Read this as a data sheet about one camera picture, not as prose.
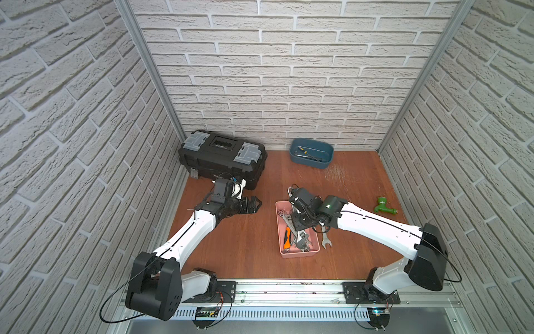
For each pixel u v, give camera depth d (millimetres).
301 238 760
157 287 397
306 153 1171
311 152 1181
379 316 698
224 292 742
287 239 851
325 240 874
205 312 725
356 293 730
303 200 590
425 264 394
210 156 947
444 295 759
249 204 755
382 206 947
